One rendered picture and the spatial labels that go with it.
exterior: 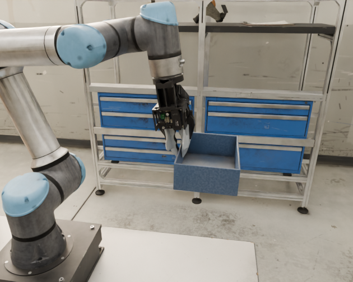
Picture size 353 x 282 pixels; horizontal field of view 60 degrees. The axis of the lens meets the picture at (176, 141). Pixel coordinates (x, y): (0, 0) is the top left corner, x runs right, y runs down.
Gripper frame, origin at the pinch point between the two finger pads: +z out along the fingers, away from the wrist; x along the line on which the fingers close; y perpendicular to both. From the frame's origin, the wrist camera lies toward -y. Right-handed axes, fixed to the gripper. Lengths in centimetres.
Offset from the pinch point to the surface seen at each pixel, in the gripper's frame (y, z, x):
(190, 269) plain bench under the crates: -1.3, 41.9, -2.5
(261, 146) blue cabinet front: -139, 63, 27
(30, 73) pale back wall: -218, 4, -200
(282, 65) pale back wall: -227, 22, 52
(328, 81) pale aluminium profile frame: -140, 20, 70
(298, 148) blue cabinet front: -140, 66, 52
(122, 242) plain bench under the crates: -8.8, 38.5, -27.5
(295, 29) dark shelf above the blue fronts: -141, -15, 50
